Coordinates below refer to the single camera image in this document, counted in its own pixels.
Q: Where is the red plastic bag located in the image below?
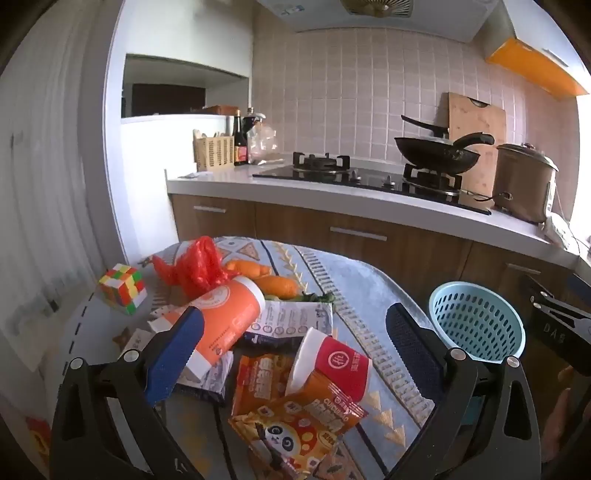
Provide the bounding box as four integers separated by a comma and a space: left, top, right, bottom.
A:
152, 236, 241, 301

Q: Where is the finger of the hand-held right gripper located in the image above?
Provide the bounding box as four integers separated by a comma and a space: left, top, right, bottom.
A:
524, 274, 591, 330

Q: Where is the black spatula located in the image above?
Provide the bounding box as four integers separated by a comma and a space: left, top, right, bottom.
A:
401, 115, 451, 139

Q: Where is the dark soy sauce bottle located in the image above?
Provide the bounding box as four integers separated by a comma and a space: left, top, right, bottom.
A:
233, 110, 250, 166

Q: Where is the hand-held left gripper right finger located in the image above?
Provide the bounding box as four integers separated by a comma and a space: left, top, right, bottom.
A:
385, 302, 542, 480

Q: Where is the colourful puzzle cube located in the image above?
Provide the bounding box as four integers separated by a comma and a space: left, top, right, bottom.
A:
98, 263, 147, 316

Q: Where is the wooden kitchen base cabinet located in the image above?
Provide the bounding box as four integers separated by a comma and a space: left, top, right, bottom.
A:
168, 194, 573, 324

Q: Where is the green leafy vegetable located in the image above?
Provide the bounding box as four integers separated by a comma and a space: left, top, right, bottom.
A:
265, 291, 335, 305

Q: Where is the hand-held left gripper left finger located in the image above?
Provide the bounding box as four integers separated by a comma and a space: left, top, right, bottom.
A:
50, 305, 206, 480

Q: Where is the orange snack packet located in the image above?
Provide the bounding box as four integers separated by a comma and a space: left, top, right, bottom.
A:
231, 354, 296, 418

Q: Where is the orange wall cabinet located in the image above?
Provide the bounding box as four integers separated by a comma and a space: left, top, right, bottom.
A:
485, 38, 589, 100

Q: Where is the light blue plastic basket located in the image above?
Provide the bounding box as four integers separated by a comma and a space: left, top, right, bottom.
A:
428, 281, 527, 425

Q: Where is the white range hood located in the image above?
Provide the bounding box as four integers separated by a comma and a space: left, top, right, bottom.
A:
256, 0, 499, 44

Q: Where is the beige utensil basket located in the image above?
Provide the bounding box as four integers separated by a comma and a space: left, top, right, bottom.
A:
193, 129, 236, 172

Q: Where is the red paper cup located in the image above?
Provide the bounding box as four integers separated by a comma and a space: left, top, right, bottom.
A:
285, 327, 373, 403

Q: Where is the small white paper box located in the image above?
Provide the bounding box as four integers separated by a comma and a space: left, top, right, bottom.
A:
148, 304, 188, 334

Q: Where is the panda print snack packet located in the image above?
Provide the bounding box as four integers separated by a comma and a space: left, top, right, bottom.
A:
228, 371, 369, 480

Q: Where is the orange carrot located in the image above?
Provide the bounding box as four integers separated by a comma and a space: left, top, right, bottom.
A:
224, 260, 273, 278
252, 274, 301, 297

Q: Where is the wooden cutting board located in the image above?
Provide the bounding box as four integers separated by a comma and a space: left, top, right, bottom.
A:
447, 91, 508, 197

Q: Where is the black wok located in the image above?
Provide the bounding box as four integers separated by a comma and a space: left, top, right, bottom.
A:
394, 131, 496, 175

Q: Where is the brown rice cooker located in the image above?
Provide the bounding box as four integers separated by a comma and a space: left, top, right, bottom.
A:
492, 143, 559, 224

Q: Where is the clear plastic bag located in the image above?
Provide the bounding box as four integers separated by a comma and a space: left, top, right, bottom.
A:
249, 127, 287, 164

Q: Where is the white blue printed packet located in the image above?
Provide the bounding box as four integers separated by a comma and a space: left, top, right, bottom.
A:
240, 298, 334, 344
178, 351, 234, 404

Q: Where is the tall orange paper cup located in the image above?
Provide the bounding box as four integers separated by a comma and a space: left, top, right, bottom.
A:
159, 276, 267, 380

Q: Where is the black gas stove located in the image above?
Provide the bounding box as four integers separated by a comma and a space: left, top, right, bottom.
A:
252, 152, 492, 215

